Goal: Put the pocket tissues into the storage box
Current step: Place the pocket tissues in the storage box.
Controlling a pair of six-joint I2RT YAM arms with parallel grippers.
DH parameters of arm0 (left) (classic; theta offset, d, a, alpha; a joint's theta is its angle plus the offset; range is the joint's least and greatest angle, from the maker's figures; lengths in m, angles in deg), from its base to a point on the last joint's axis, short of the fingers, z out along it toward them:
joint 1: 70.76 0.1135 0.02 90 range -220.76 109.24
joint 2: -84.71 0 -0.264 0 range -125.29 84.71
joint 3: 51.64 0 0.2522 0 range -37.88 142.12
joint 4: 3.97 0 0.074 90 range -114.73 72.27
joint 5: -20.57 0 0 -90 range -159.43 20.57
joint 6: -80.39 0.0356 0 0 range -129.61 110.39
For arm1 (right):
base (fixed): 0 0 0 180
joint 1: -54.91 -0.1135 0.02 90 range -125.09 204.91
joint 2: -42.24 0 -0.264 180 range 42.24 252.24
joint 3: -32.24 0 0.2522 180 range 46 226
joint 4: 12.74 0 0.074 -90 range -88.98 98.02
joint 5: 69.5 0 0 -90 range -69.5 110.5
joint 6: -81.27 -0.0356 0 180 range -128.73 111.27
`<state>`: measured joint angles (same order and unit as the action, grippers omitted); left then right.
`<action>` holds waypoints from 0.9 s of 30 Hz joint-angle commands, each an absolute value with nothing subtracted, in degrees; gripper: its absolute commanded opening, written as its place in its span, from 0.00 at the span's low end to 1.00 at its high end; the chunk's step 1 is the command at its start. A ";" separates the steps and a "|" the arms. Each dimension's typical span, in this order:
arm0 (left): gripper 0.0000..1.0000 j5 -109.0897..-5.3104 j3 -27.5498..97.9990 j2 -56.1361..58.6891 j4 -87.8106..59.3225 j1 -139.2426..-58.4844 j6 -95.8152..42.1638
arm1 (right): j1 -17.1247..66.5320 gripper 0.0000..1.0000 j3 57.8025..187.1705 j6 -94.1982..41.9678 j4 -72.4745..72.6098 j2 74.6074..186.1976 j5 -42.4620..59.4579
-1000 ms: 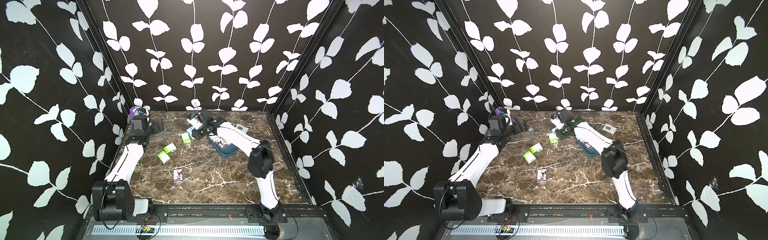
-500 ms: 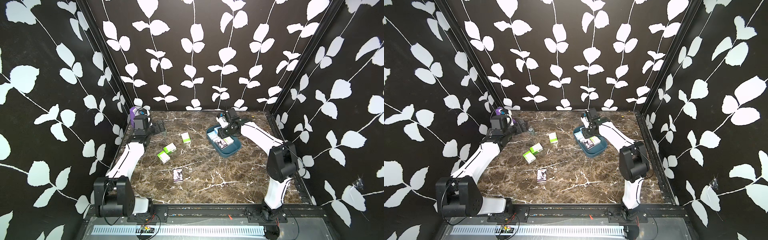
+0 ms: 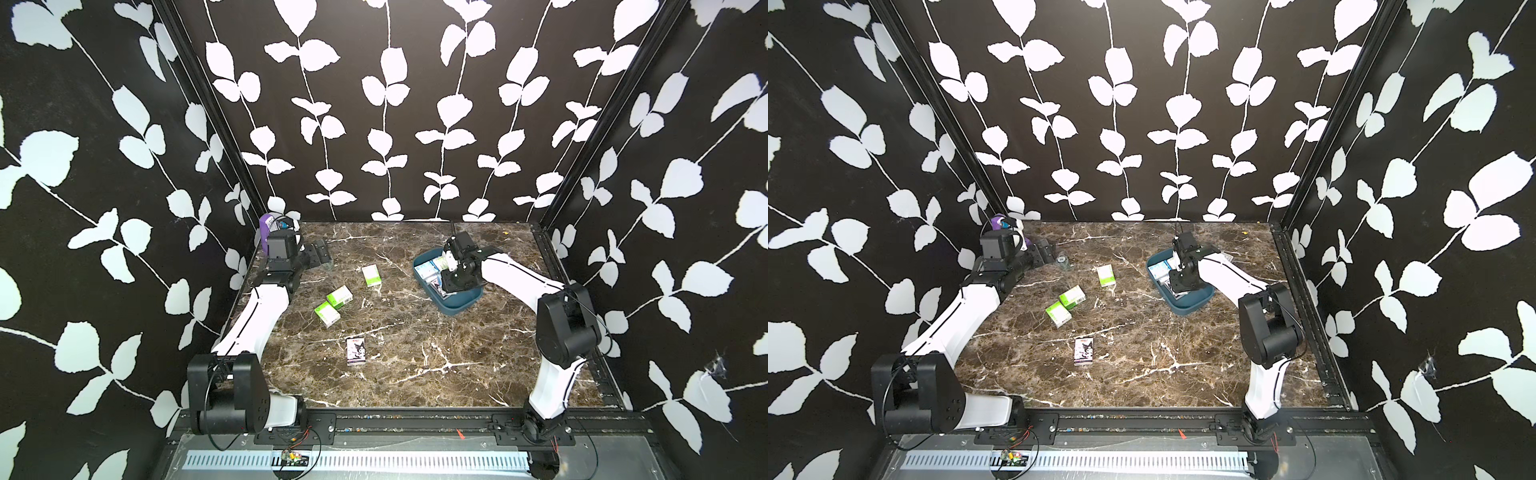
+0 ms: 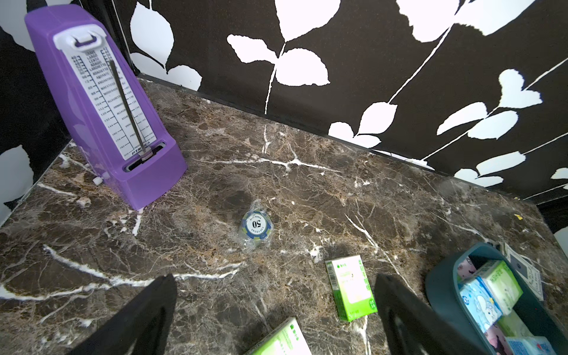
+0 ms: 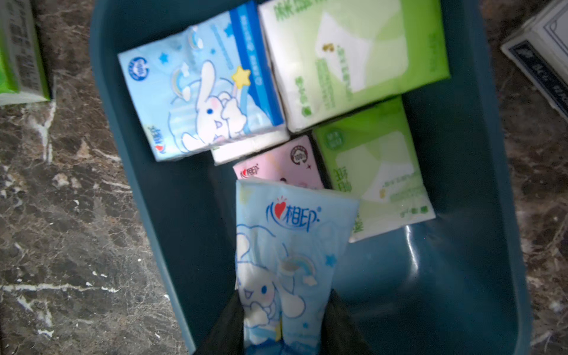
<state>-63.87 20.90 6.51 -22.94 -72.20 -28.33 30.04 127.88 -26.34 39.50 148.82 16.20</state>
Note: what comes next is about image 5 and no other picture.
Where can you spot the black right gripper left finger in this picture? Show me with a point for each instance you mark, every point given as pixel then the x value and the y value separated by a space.
pixel 226 335

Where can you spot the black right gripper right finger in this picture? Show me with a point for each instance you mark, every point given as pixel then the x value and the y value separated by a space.
pixel 340 335

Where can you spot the light blue tissue pack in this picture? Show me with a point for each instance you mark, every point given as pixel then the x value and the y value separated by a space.
pixel 289 240
pixel 206 86

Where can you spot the green white tissue pack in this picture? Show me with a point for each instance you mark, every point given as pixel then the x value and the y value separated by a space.
pixel 332 57

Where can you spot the small white patterned box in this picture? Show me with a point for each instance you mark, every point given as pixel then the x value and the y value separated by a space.
pixel 539 49

